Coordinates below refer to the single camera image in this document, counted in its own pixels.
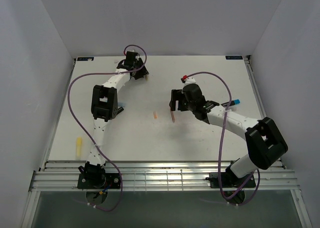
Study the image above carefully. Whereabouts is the orange thin highlighter pen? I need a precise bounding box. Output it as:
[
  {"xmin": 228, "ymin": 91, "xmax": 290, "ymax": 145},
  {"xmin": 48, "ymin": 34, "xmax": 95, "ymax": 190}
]
[{"xmin": 170, "ymin": 108, "xmax": 176, "ymax": 123}]

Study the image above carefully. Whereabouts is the orange pen cap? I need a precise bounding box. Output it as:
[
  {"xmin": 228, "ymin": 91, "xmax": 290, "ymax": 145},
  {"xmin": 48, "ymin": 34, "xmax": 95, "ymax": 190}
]
[{"xmin": 153, "ymin": 111, "xmax": 158, "ymax": 120}]

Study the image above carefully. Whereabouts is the black marker orange cap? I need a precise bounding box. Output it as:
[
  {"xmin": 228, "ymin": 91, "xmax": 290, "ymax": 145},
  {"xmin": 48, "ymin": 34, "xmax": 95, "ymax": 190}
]
[{"xmin": 117, "ymin": 107, "xmax": 124, "ymax": 114}]

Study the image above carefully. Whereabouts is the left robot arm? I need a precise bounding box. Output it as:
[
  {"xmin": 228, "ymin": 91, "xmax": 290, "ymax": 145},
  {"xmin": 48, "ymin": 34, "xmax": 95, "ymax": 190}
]
[{"xmin": 77, "ymin": 50, "xmax": 149, "ymax": 189}]

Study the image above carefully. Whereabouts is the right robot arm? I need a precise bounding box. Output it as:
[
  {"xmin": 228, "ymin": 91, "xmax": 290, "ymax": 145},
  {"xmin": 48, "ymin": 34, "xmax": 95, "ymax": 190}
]
[{"xmin": 169, "ymin": 83, "xmax": 288, "ymax": 187}]

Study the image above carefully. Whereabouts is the peach cap clear highlighter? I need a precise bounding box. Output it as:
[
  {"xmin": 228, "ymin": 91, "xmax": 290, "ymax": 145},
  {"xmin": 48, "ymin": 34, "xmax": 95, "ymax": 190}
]
[{"xmin": 229, "ymin": 106, "xmax": 237, "ymax": 112}]

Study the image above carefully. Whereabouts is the black marker blue cap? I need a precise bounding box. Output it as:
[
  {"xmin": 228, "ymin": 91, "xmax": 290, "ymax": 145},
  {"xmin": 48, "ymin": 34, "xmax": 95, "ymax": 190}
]
[{"xmin": 221, "ymin": 99, "xmax": 240, "ymax": 107}]

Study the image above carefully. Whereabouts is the left blue corner label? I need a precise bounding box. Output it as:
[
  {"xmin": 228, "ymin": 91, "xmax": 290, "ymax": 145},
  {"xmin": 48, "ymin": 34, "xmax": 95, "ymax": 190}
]
[{"xmin": 76, "ymin": 56, "xmax": 94, "ymax": 62}]

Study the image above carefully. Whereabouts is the blue corner label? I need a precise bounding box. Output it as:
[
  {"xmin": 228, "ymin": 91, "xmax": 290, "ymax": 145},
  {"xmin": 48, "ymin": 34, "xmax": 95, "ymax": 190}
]
[
  {"xmin": 225, "ymin": 55, "xmax": 243, "ymax": 60},
  {"xmin": 76, "ymin": 56, "xmax": 94, "ymax": 62}
]

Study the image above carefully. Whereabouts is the right blue corner label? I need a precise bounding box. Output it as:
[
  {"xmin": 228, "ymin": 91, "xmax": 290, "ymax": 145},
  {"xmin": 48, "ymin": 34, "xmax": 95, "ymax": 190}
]
[{"xmin": 225, "ymin": 55, "xmax": 243, "ymax": 60}]

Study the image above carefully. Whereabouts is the yellow marker left edge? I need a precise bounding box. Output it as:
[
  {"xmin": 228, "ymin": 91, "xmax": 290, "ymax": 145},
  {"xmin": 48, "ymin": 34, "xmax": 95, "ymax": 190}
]
[{"xmin": 75, "ymin": 137, "xmax": 83, "ymax": 160}]

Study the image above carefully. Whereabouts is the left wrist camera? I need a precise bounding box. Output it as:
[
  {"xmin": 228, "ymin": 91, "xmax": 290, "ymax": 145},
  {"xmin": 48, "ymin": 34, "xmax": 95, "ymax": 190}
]
[{"xmin": 124, "ymin": 50, "xmax": 140, "ymax": 63}]

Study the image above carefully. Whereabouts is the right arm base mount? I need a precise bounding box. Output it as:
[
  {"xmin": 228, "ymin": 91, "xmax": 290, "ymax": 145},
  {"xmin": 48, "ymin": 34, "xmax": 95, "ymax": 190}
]
[{"xmin": 205, "ymin": 172, "xmax": 256, "ymax": 188}]

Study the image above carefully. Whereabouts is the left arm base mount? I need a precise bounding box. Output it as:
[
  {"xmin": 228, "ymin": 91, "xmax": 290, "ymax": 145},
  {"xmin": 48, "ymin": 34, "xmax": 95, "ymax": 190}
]
[{"xmin": 76, "ymin": 173, "xmax": 121, "ymax": 190}]

